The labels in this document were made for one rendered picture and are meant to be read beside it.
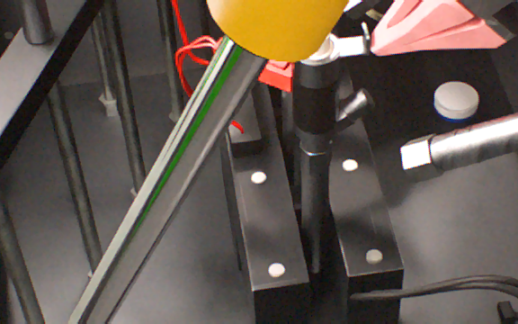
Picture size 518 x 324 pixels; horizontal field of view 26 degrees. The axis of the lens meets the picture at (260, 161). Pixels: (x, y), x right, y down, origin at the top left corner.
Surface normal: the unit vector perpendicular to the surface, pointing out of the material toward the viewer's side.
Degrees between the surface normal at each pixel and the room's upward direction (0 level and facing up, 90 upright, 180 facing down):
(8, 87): 0
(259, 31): 81
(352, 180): 0
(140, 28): 90
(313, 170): 90
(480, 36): 105
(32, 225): 0
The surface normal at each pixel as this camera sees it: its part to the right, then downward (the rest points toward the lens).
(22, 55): -0.04, -0.65
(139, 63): 0.15, 0.75
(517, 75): -0.99, 0.14
